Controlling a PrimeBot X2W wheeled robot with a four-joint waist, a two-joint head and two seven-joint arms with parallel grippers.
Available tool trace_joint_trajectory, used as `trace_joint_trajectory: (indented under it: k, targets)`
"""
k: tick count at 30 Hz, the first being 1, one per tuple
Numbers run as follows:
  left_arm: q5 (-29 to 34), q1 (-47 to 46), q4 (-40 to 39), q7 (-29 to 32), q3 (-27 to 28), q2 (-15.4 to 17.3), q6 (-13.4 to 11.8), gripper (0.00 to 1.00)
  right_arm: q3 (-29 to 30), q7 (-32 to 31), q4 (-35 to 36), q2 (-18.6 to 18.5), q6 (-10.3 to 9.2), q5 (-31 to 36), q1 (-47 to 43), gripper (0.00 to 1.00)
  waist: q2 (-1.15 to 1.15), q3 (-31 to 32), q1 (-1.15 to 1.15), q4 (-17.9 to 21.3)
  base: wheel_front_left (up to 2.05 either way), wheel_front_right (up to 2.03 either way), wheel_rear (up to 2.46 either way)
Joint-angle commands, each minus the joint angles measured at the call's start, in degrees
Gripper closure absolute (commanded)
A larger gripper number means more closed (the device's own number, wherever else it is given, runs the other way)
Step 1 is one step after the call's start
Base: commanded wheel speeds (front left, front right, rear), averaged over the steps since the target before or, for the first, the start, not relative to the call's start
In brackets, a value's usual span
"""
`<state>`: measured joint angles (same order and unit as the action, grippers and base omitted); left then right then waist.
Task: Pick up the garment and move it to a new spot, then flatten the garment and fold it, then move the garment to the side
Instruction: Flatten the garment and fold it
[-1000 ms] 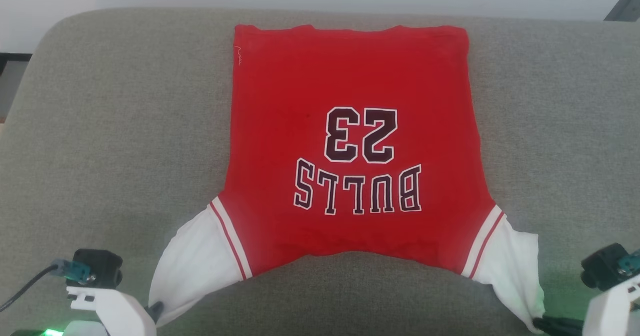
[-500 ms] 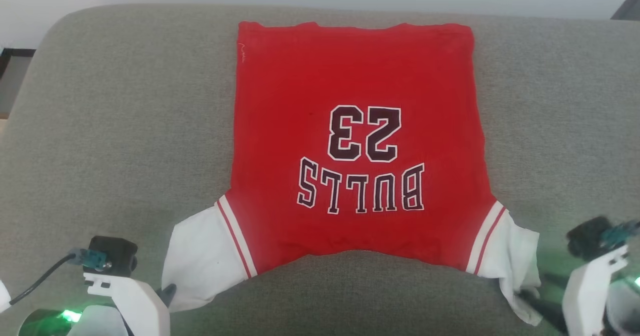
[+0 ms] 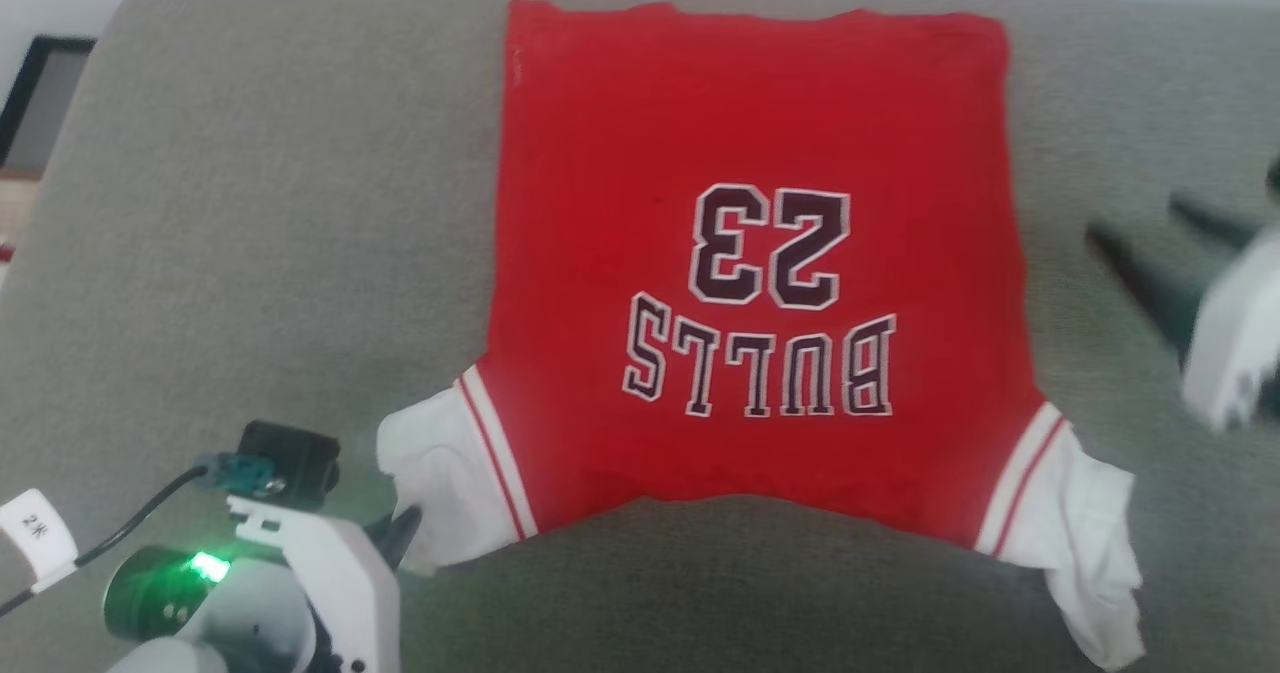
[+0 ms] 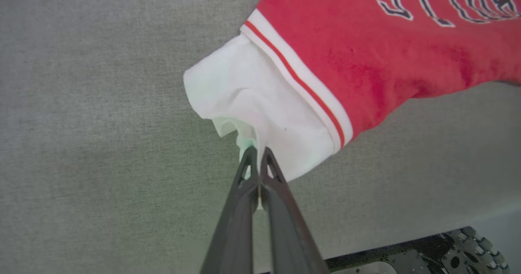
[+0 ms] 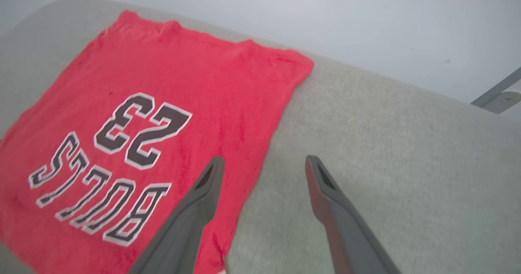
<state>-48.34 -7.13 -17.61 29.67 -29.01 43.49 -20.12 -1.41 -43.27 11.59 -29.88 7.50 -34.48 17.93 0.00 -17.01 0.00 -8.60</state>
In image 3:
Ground white cable label tag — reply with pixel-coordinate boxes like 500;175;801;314
0;488;80;594

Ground light wooden board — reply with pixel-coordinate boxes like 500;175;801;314
0;168;41;254

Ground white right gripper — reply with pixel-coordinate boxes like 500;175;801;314
1085;191;1280;432

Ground black picture frame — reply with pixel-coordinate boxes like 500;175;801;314
0;36;98;170

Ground red Bulls 23 jersey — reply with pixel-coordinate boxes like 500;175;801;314
375;0;1147;672

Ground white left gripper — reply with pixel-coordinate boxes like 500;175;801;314
103;496;424;673

